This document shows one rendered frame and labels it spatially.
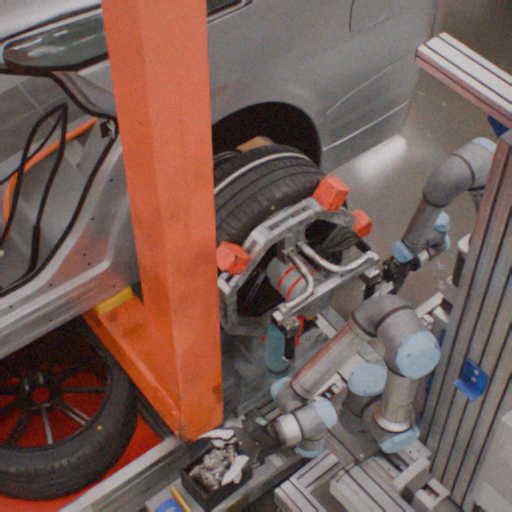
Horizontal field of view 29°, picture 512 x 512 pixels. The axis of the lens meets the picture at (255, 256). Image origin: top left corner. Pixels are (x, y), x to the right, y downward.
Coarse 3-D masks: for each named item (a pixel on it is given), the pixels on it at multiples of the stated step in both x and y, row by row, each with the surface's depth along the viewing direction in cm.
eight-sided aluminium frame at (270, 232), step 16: (304, 208) 320; (320, 208) 318; (272, 224) 314; (288, 224) 314; (304, 224) 318; (336, 224) 341; (352, 224) 338; (256, 240) 312; (272, 240) 311; (256, 256) 312; (336, 256) 352; (320, 272) 356; (224, 288) 317; (224, 304) 322; (224, 320) 330; (240, 320) 342; (256, 320) 349
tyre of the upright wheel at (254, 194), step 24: (240, 168) 321; (264, 168) 321; (288, 168) 324; (312, 168) 331; (216, 192) 318; (240, 192) 316; (264, 192) 314; (288, 192) 316; (312, 192) 325; (216, 216) 315; (240, 216) 312; (264, 216) 316; (216, 240) 313; (240, 240) 316; (264, 312) 358
